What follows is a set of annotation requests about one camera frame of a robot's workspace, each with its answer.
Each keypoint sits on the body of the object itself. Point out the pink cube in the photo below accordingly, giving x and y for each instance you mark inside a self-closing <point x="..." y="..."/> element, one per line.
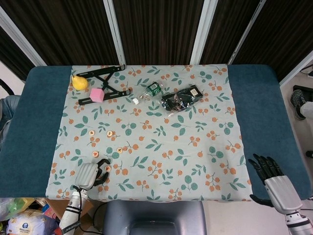
<point x="96" y="95"/>

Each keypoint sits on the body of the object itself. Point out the dark wood-grain partition panel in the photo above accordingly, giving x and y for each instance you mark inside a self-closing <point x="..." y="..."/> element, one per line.
<point x="227" y="31"/>
<point x="159" y="31"/>
<point x="68" y="31"/>
<point x="281" y="36"/>
<point x="12" y="58"/>

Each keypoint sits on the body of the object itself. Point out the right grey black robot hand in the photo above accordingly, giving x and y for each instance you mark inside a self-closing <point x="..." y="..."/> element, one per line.
<point x="283" y="193"/>

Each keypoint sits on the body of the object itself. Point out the brown cardboard box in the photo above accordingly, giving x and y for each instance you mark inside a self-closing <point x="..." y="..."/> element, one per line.
<point x="88" y="208"/>

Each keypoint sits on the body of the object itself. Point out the yellow pear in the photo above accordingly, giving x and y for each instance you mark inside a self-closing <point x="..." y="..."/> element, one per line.
<point x="79" y="83"/>

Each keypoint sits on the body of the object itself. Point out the teal table cover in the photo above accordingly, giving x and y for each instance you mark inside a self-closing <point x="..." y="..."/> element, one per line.
<point x="36" y="122"/>

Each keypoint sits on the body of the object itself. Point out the pink and blue small box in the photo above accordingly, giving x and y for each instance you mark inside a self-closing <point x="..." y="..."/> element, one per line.
<point x="49" y="211"/>

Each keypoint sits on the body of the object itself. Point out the black plastic bag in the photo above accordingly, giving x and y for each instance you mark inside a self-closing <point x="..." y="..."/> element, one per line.
<point x="181" y="99"/>

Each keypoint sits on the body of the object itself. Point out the black folding laptop stand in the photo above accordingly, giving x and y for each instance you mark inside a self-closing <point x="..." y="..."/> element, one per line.
<point x="117" y="94"/>

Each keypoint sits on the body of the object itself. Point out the grey sneaker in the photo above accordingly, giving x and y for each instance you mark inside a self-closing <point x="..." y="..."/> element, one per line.
<point x="297" y="102"/>

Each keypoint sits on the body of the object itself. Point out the blue jeans leg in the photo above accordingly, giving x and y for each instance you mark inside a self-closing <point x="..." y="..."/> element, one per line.
<point x="7" y="107"/>

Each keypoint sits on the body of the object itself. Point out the grey robot torso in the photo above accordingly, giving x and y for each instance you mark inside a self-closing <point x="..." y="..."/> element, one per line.
<point x="151" y="215"/>

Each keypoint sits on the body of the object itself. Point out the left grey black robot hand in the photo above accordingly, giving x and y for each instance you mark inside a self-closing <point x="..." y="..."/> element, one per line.
<point x="85" y="175"/>

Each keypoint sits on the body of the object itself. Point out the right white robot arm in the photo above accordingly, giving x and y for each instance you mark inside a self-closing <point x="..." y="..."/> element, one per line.
<point x="298" y="224"/>

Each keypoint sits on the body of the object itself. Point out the floral printed tablecloth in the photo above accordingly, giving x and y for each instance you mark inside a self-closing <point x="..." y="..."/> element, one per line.
<point x="159" y="147"/>

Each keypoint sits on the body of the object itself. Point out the clear bag with green items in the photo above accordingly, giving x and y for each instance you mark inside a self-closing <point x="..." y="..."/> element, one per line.
<point x="12" y="206"/>

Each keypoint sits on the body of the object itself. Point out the white trouser leg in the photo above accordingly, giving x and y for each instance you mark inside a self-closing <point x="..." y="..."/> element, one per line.
<point x="308" y="107"/>

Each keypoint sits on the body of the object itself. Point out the clear bottle with green label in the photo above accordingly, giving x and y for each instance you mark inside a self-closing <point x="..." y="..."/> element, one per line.
<point x="154" y="89"/>

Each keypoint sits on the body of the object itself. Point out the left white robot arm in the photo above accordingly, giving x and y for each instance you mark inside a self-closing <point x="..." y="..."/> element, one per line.
<point x="71" y="213"/>

